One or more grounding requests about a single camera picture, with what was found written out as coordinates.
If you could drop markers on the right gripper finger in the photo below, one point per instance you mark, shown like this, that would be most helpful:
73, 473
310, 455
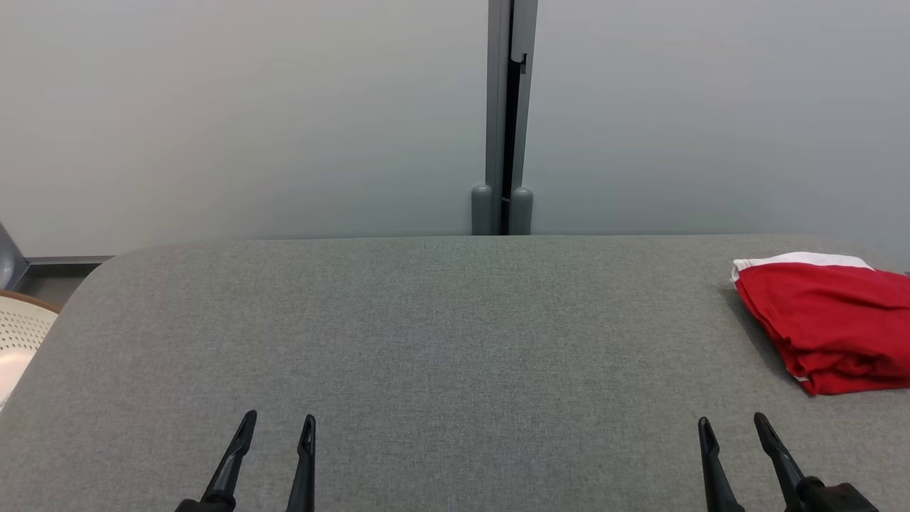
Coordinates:
780, 455
716, 476

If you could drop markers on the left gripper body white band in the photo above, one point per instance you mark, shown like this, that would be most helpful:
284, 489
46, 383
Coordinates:
195, 506

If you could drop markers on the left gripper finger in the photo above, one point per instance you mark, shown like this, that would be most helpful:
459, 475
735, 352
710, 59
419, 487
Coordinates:
304, 476
233, 462

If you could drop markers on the red and white garment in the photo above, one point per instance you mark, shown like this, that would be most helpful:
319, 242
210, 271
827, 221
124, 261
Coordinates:
832, 320

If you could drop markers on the white perforated laundry basket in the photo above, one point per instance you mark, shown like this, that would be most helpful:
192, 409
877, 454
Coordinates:
18, 341

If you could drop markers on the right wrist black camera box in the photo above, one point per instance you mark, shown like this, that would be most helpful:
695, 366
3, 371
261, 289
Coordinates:
835, 499

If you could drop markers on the grey partition base rail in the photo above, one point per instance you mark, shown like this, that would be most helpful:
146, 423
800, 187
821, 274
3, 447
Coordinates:
67, 260

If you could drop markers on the grey metal frame corner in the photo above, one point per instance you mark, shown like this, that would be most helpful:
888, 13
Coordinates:
8, 263

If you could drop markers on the grey partition post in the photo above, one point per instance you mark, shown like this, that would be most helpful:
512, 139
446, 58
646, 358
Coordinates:
498, 107

